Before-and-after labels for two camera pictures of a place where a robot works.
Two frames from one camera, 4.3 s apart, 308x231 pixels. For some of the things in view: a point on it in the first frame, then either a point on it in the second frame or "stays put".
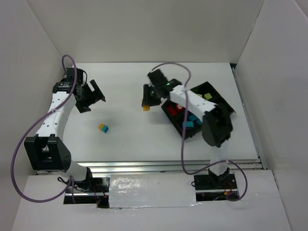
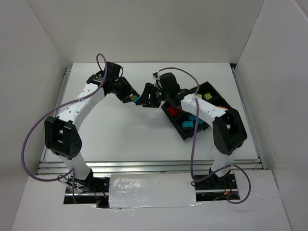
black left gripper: [89, 96] to [123, 89]
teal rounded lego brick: [193, 117] stays put
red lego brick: [173, 112] stays put
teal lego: [105, 129] to [135, 98]
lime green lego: [208, 96] stays put
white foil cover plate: [152, 190] stays put
